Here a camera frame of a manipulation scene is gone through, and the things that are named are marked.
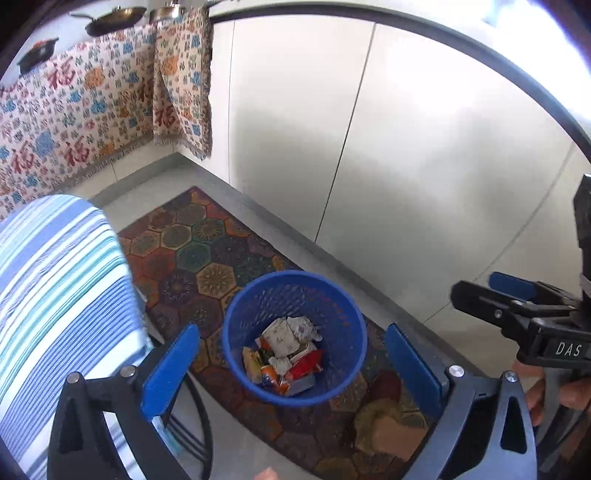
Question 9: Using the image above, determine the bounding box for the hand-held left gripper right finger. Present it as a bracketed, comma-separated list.
[384, 323, 539, 480]

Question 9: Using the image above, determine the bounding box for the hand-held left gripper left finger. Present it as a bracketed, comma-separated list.
[46, 324, 204, 480]

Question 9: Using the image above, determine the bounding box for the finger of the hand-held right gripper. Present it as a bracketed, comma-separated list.
[451, 280, 533, 336]
[488, 272, 581, 304]

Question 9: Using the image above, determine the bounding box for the blue plastic mesh basket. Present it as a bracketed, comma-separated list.
[222, 271, 369, 408]

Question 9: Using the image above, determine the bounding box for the white yellow snack packet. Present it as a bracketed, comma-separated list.
[242, 347, 264, 384]

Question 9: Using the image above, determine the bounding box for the floral print paper box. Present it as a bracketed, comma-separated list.
[261, 318, 296, 358]

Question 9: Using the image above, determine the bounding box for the crinkled white foil wrapper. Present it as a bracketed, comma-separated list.
[286, 316, 324, 343]

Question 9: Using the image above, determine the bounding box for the person's right hand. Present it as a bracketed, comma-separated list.
[512, 359, 591, 428]

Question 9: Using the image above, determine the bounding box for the blue striped tablecloth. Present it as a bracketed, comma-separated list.
[0, 194, 153, 480]

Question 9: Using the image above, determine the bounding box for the hexagon patterned rug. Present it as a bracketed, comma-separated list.
[117, 186, 444, 480]

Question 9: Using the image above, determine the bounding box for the white base cabinet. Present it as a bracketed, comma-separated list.
[203, 0, 591, 370]

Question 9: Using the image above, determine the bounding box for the large printed blanket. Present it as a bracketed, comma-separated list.
[0, 21, 160, 217]

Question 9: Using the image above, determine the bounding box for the narrow printed blanket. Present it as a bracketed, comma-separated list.
[152, 6, 214, 161]

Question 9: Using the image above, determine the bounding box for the black clay pot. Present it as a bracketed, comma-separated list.
[16, 37, 60, 75]

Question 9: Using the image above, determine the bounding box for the dark wok with lid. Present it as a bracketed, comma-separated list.
[69, 6, 147, 38]

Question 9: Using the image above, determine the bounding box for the steel cooking pot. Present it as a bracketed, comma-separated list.
[148, 0, 188, 24]

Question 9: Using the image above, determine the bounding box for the black metal table frame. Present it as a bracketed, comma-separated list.
[148, 318, 215, 480]

